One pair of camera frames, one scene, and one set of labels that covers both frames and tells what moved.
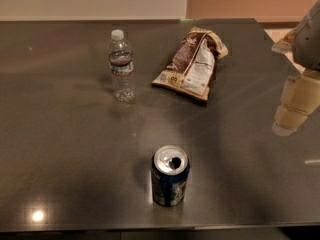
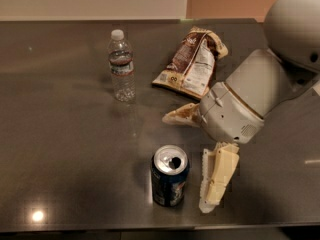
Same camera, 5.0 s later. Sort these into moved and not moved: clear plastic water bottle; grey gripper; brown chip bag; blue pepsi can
Moved: grey gripper
Not moved: blue pepsi can; clear plastic water bottle; brown chip bag
